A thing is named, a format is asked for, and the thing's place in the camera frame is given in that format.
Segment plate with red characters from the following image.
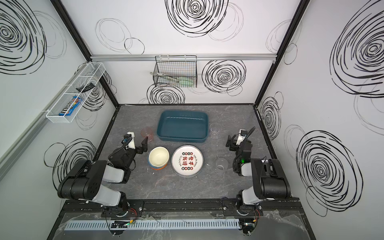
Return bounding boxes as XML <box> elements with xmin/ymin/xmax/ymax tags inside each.
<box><xmin>171</xmin><ymin>145</ymin><xmax>204</xmax><ymax>178</ymax></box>

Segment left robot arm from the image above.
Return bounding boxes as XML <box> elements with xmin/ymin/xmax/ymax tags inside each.
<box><xmin>57</xmin><ymin>132</ymin><xmax>149</xmax><ymax>217</ymax></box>

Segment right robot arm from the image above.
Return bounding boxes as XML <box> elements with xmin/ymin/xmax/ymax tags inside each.
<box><xmin>226</xmin><ymin>134</ymin><xmax>292</xmax><ymax>216</ymax></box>

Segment clear glass near bin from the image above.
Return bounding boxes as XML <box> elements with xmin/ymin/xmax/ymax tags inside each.
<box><xmin>210</xmin><ymin>123</ymin><xmax>223</xmax><ymax>139</ymax></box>

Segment teal plastic bin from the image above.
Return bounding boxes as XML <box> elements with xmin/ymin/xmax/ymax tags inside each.
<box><xmin>157</xmin><ymin>110</ymin><xmax>209</xmax><ymax>143</ymax></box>

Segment pink plastic cup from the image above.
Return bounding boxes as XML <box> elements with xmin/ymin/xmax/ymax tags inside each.
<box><xmin>141</xmin><ymin>127</ymin><xmax>154</xmax><ymax>142</ymax></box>

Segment cream bowl on stack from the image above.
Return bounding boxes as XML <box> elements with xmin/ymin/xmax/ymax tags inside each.
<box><xmin>148</xmin><ymin>147</ymin><xmax>170</xmax><ymax>166</ymax></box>

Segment clear glass near front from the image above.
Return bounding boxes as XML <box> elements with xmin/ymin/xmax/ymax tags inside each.
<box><xmin>215</xmin><ymin>158</ymin><xmax>229</xmax><ymax>172</ymax></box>

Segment metal tongs in basket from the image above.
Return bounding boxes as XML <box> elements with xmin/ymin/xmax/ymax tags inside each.
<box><xmin>150</xmin><ymin>72</ymin><xmax>180</xmax><ymax>83</ymax></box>

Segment green item in basket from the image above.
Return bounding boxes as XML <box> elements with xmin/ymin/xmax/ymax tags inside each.
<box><xmin>178</xmin><ymin>76</ymin><xmax>196</xmax><ymax>86</ymax></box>

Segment blue candy packet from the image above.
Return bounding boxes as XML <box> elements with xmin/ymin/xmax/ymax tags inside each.
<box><xmin>59</xmin><ymin>97</ymin><xmax>83</xmax><ymax>117</ymax></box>

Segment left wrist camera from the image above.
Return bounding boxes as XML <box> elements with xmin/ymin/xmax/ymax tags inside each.
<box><xmin>122</xmin><ymin>132</ymin><xmax>136</xmax><ymax>150</ymax></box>

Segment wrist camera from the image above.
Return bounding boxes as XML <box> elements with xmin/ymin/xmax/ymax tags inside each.
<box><xmin>236</xmin><ymin>129</ymin><xmax>248</xmax><ymax>146</ymax></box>
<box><xmin>122</xmin><ymin>132</ymin><xmax>136</xmax><ymax>150</ymax></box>

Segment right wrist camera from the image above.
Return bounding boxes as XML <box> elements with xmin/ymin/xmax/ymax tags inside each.
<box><xmin>236</xmin><ymin>129</ymin><xmax>248</xmax><ymax>146</ymax></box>

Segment black wire basket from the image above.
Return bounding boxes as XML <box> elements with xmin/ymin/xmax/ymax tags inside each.
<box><xmin>152</xmin><ymin>55</ymin><xmax>198</xmax><ymax>88</ymax></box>

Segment white wire shelf basket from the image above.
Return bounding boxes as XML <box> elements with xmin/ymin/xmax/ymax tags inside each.
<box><xmin>46</xmin><ymin>63</ymin><xmax>106</xmax><ymax>124</ymax></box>

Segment white slotted cable duct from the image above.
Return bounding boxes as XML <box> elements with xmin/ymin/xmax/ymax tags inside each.
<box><xmin>64</xmin><ymin>219</ymin><xmax>241</xmax><ymax>231</ymax></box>

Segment black front rail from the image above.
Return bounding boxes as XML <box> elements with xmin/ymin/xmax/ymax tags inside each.
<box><xmin>61</xmin><ymin>198</ymin><xmax>304</xmax><ymax>218</ymax></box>

